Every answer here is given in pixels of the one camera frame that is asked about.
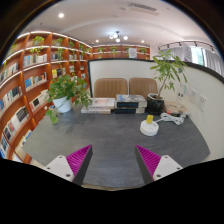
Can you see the potted pothos in white pot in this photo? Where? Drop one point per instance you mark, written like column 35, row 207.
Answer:
column 62, row 89

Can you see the right stack of books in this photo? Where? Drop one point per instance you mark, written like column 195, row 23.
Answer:
column 130, row 104

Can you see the white wall socket panel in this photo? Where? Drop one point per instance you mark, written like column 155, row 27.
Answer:
column 201, row 102

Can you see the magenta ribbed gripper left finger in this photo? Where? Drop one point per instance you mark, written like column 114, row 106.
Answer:
column 72, row 167

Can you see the flat book near wall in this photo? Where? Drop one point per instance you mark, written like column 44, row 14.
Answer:
column 174, row 109

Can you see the left stack of books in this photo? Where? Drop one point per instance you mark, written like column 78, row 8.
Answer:
column 100, row 106

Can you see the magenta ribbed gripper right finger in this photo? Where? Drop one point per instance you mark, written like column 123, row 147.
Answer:
column 154, row 167

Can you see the stack of books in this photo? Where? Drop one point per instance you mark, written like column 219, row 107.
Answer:
column 100, row 106
column 130, row 104

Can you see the right tan leather chair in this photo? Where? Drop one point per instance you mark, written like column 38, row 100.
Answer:
column 142, row 86

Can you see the orange wooden bookshelf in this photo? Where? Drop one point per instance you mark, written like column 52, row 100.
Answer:
column 34, row 59

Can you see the tall plant in black pot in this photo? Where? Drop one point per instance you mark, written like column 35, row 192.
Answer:
column 168, row 68

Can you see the yellow charger plug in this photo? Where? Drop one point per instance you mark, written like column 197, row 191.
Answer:
column 149, row 119

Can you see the ceiling chandelier lamp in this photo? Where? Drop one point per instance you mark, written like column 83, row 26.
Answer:
column 118, row 37

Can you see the round white power strip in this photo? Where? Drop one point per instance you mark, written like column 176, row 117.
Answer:
column 149, row 129

